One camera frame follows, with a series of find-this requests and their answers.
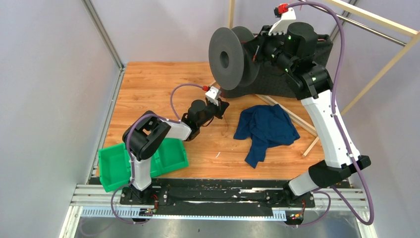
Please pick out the navy blue shirt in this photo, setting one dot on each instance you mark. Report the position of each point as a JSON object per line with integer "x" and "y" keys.
{"x": 267, "y": 127}

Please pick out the green plastic divided bin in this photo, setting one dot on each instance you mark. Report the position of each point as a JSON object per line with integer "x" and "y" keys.
{"x": 115, "y": 166}

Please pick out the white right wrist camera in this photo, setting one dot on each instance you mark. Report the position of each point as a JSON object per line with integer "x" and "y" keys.
{"x": 286, "y": 15}

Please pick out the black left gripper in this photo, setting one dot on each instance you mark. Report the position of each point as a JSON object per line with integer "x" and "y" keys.
{"x": 220, "y": 109}

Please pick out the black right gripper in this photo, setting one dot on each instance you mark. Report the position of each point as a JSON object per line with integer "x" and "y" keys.
{"x": 256, "y": 45}

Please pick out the wooden clothes rack frame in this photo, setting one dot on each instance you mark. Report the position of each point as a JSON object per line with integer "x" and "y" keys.
{"x": 383, "y": 118}

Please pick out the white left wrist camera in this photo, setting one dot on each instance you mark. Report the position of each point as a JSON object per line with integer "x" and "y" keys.
{"x": 212, "y": 96}

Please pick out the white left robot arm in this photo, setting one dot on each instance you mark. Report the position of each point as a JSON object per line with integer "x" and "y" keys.
{"x": 144, "y": 137}

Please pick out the dark grey cable spool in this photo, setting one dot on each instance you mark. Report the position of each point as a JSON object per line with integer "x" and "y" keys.
{"x": 231, "y": 65}

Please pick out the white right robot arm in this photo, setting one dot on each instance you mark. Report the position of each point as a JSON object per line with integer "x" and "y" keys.
{"x": 293, "y": 52}

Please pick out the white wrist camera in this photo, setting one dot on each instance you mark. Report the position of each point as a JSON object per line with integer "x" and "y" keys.
{"x": 286, "y": 15}
{"x": 212, "y": 96}

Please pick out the metal rack rod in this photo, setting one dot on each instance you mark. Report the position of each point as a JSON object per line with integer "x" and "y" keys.
{"x": 372, "y": 17}

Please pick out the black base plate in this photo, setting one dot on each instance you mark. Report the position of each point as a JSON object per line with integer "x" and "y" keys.
{"x": 216, "y": 197}

